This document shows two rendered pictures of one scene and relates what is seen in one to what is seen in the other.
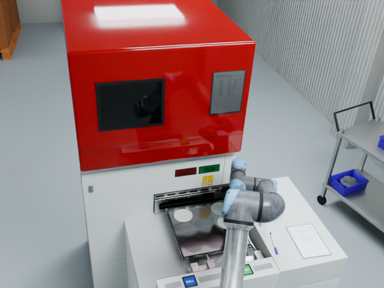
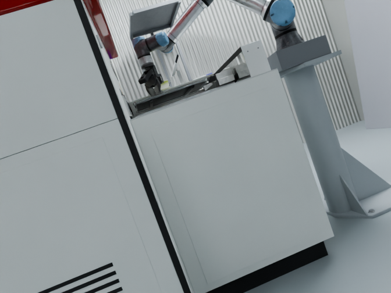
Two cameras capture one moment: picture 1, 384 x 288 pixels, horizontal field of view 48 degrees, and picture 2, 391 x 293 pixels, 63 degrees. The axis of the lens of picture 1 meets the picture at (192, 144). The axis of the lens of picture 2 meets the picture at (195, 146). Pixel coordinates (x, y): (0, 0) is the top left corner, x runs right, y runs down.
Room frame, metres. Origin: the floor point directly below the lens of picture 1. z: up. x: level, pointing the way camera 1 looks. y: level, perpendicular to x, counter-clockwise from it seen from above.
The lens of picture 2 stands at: (1.27, 1.49, 0.72)
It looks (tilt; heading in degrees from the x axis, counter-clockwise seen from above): 4 degrees down; 281
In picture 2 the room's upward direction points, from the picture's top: 20 degrees counter-clockwise
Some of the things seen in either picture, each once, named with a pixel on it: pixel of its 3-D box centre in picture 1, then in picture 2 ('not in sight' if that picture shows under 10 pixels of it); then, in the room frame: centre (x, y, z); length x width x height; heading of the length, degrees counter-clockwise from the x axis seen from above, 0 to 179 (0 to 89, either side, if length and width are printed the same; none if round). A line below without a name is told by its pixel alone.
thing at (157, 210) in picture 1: (192, 200); (129, 110); (1.80, -0.03, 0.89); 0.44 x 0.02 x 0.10; 108
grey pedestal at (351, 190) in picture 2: not in sight; (337, 132); (0.84, -0.34, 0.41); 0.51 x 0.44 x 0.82; 19
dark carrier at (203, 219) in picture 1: (207, 226); (169, 96); (1.61, -0.11, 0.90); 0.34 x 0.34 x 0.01; 18
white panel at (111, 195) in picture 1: (162, 186); (113, 80); (1.76, 0.15, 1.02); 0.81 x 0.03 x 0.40; 108
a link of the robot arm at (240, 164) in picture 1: (238, 170); (141, 47); (1.69, -0.24, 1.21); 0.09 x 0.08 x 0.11; 176
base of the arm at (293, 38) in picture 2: not in sight; (288, 42); (0.94, -0.31, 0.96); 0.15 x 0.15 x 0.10
